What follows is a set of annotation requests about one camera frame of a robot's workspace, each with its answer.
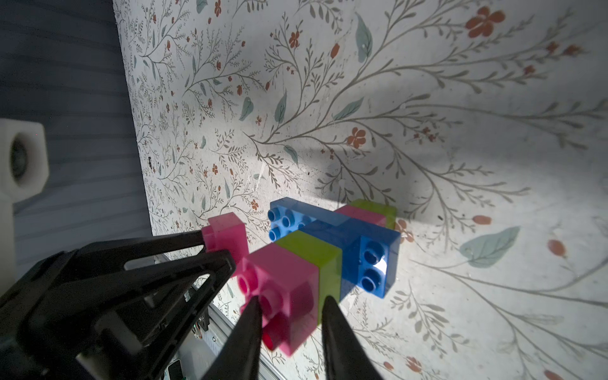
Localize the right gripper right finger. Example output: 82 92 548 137
321 296 382 380

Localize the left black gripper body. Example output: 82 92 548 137
1 251 157 379

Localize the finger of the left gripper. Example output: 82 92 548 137
42 250 237 380
74 230 204 271

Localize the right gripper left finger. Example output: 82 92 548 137
203 296 262 380

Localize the pink lego brick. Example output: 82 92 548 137
201 212 250 264
335 205 386 227
237 243 319 357

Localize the green lego brick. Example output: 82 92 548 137
275 231 342 320
350 199 397 230

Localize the light blue long lego brick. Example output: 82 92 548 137
268 197 348 242

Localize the floral table mat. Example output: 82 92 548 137
113 1 607 379

